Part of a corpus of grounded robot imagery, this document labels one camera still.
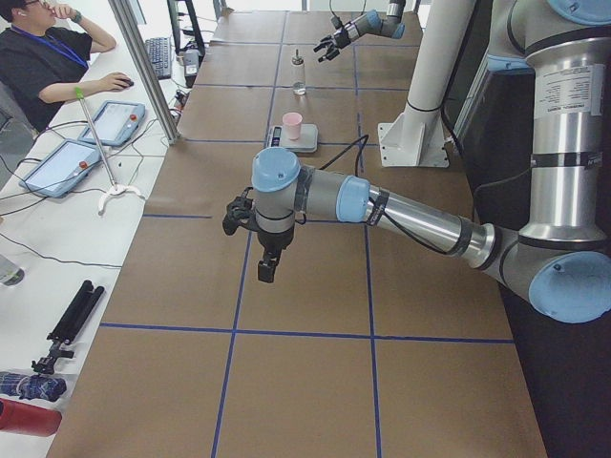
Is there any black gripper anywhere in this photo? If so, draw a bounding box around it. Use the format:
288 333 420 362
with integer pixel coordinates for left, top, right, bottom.
255 222 295 284
313 24 353 63

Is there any clear glass sauce bottle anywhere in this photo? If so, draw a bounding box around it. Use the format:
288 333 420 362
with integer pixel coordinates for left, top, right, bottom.
291 49 306 95

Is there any pink paper cup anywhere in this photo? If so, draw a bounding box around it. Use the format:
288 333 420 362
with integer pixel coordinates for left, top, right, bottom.
282 112 303 140

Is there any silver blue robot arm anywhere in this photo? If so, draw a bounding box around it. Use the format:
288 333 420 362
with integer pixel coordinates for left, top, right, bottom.
313 0 406 62
244 1 610 323

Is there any silver digital kitchen scale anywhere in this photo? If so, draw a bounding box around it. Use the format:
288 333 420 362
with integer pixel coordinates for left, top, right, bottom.
265 124 319 154

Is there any person's right hand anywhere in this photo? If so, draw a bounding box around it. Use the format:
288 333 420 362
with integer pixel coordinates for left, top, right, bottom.
106 73 134 92

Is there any person's left hand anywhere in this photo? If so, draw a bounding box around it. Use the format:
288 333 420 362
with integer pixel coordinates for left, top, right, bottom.
49 4 78 20

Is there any black box with label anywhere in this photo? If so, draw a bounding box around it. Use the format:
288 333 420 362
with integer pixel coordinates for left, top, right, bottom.
182 49 200 88

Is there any orange black connector strip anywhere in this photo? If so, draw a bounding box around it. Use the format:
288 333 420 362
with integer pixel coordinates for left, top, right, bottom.
171 90 189 114

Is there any metal rod white claw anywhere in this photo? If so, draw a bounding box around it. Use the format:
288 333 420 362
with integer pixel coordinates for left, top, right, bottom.
74 86 145 216

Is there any black computer keyboard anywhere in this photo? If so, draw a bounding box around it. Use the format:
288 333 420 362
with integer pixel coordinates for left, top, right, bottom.
144 37 173 79

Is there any black folded tripod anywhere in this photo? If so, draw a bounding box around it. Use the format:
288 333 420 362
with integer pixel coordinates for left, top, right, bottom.
32 280 105 375

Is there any far blue teach pendant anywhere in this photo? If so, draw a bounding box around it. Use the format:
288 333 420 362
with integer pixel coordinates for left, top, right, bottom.
88 100 146 147

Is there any blue teach pendant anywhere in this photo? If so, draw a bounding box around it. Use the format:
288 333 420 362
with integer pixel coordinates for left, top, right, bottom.
88 100 146 147
19 139 100 198

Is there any near blue teach pendant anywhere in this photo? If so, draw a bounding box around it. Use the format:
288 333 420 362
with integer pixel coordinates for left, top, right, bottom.
19 139 100 198

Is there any clear grey drinking bottle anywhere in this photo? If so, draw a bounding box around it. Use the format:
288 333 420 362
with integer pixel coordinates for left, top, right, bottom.
0 255 25 286

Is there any blue folded umbrella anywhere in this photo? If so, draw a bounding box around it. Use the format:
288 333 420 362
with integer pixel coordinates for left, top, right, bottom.
1 371 67 402

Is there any red water bottle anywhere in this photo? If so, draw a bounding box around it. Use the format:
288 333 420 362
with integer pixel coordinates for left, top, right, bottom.
1 399 62 437

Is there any person in black shirt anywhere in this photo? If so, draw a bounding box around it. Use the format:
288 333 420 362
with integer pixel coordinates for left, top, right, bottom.
0 0 135 133

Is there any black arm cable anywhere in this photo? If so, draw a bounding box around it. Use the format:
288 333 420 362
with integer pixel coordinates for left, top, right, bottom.
293 134 533 255
327 0 369 30

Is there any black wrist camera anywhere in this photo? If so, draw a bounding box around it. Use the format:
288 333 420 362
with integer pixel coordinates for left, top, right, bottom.
222 187 259 236

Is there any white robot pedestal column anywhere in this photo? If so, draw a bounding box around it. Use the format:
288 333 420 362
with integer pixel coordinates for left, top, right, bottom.
378 0 475 168

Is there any aluminium frame post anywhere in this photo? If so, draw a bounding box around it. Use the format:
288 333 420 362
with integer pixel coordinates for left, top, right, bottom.
108 0 180 145

